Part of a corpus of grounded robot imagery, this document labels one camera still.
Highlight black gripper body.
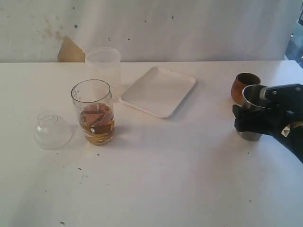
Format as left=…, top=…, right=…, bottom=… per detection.
left=258, top=105, right=303, bottom=142

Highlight stainless steel cup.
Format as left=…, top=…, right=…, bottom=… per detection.
left=237, top=85, right=269, bottom=141

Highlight round brown wooden cup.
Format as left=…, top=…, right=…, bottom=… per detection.
left=231, top=72, right=261, bottom=105

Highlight brown wooden blocks and coins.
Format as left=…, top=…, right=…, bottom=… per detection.
left=79, top=104, right=115, bottom=145

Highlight clear plastic shaker cup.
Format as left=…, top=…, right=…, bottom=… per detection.
left=71, top=79, right=115, bottom=146

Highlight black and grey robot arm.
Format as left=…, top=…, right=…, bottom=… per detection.
left=232, top=105, right=303, bottom=161

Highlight clear domed shaker lid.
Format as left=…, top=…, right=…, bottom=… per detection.
left=34, top=110, right=72, bottom=150

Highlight white rectangular tray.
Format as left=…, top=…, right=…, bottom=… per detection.
left=119, top=67, right=197, bottom=118

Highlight translucent white plastic container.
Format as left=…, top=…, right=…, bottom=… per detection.
left=85, top=47, right=122, bottom=102

